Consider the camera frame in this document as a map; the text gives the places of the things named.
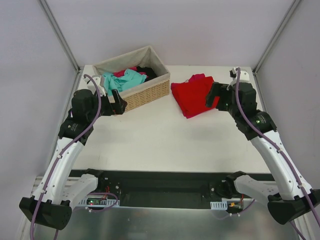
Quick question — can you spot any red t shirt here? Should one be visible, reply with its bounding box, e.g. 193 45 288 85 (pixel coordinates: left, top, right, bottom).
170 76 217 119

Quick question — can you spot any teal t shirt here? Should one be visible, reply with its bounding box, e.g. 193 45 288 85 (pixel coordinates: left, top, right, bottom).
102 69 147 96

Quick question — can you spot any wicker laundry basket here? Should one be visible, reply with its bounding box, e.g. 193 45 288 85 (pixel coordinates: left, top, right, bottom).
92 45 171 112

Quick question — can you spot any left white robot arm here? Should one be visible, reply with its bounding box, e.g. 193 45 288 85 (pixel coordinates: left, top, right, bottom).
19 89 127 230

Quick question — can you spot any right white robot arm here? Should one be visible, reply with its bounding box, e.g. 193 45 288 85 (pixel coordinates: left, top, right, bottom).
205 82 320 225

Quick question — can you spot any pink t shirt in basket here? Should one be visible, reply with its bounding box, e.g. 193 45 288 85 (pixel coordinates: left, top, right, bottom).
113 66 146 78

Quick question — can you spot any black t shirt in basket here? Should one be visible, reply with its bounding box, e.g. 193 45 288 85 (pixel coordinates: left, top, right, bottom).
136 66 157 82

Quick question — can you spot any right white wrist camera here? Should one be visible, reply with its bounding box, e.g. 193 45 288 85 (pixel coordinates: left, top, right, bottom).
229 67 250 85

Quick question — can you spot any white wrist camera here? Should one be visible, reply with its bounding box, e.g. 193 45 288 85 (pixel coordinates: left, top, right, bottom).
83 75 107 97
229 67 250 85

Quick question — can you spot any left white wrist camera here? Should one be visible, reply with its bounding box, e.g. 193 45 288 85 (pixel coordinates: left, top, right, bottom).
83 75 107 97

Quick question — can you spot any right aluminium frame post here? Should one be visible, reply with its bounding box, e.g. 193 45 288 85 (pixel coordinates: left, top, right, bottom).
252 0 302 76

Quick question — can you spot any aluminium frame post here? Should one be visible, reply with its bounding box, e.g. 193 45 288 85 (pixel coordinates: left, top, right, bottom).
252 0 302 76
37 0 81 73

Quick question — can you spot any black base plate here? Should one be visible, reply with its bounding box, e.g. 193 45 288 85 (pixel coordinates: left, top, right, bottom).
69 169 276 208

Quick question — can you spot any left grey cable duct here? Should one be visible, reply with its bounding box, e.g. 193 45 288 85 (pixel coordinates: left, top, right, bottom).
77 197 120 208

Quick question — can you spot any grey cable duct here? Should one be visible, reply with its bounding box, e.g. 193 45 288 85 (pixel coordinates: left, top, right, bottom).
77 197 120 208
210 201 228 211

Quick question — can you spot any right grey cable duct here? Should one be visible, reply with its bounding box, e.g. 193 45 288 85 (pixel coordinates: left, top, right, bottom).
210 201 228 211

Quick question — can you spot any left aluminium frame post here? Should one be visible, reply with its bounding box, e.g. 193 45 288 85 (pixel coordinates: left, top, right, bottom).
37 0 81 73

